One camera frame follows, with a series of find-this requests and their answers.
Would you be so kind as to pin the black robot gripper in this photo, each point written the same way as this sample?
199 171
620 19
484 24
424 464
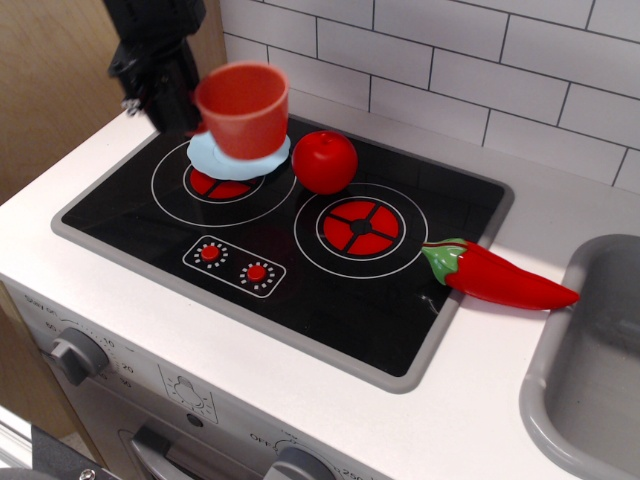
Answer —
153 61

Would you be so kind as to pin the grey timer knob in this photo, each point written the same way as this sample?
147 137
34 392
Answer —
78 356

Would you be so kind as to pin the light blue toy plate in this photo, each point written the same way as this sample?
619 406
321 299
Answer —
206 157

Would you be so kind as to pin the red toy cup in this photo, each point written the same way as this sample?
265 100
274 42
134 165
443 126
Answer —
244 105

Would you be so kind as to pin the red toy apple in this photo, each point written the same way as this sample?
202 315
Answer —
325 162

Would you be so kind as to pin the red toy chili pepper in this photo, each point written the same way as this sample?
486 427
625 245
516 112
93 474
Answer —
473 270

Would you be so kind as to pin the black toy stovetop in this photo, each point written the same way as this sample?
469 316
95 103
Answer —
339 277

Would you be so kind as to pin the grey temperature knob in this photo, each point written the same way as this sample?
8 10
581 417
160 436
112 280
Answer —
296 464

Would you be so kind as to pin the grey toy sink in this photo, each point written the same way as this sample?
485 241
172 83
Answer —
579 400

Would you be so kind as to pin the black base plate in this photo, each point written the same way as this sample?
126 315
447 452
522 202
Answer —
39 455

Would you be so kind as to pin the grey oven door handle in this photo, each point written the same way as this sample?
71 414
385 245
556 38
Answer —
150 449

